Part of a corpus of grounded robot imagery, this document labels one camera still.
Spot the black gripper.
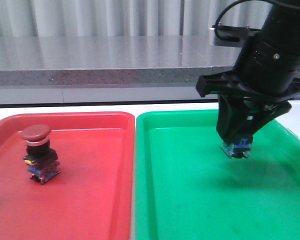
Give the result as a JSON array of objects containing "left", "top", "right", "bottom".
[{"left": 195, "top": 71, "right": 300, "bottom": 145}]

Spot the green mushroom push button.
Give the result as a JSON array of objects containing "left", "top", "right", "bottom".
[{"left": 220, "top": 134, "right": 254, "bottom": 159}]

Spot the red mushroom push button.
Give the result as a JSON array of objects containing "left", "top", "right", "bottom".
[{"left": 20, "top": 124, "right": 61, "bottom": 184}]

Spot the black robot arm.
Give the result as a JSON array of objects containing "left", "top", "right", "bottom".
[{"left": 196, "top": 0, "right": 300, "bottom": 145}]

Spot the green plastic tray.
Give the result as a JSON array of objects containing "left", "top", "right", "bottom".
[{"left": 135, "top": 110, "right": 300, "bottom": 240}]

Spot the red plastic tray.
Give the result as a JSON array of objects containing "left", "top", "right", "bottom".
[{"left": 0, "top": 112, "right": 135, "bottom": 240}]

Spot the grey stone counter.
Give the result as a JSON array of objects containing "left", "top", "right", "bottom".
[{"left": 0, "top": 35, "right": 241, "bottom": 105}]

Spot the black camera cable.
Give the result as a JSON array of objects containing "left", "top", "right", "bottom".
[{"left": 213, "top": 0, "right": 276, "bottom": 41}]

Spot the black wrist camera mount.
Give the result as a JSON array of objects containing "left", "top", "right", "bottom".
[{"left": 208, "top": 22, "right": 260, "bottom": 48}]

